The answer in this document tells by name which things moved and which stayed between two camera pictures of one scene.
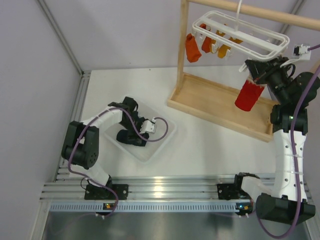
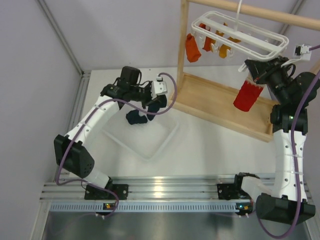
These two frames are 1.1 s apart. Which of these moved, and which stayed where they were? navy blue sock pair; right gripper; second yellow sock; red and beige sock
Moved: navy blue sock pair
Stayed: red and beige sock; right gripper; second yellow sock
